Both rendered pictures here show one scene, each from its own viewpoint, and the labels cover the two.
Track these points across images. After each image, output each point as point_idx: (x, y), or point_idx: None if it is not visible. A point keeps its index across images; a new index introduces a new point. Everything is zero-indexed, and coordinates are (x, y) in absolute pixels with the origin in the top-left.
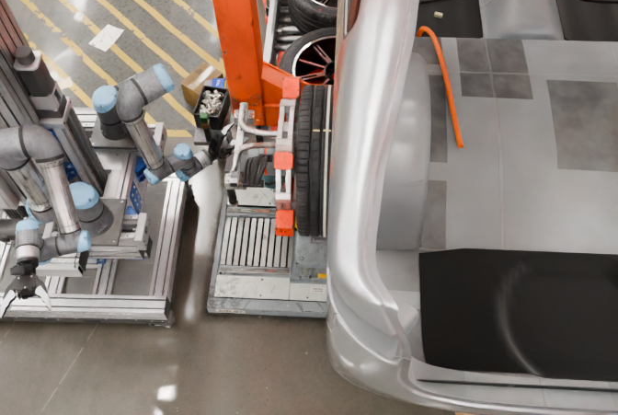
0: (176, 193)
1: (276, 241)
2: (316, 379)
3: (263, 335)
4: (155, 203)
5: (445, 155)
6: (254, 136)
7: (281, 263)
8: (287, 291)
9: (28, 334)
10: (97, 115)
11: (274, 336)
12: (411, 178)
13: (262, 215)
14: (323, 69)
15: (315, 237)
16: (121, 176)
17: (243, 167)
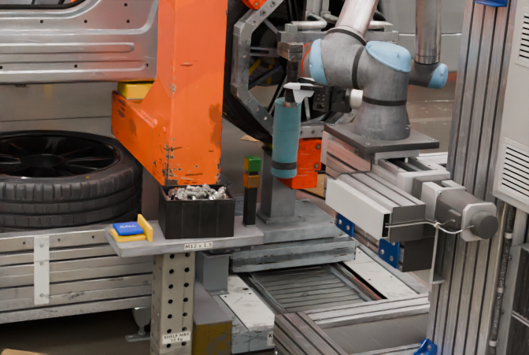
0: (331, 312)
1: (303, 285)
2: (435, 255)
3: (428, 288)
4: (365, 331)
5: None
6: (112, 354)
7: (331, 277)
8: (365, 264)
9: None
10: (406, 86)
11: (420, 282)
12: None
13: (274, 298)
14: (42, 171)
15: (297, 216)
16: (436, 157)
17: (211, 306)
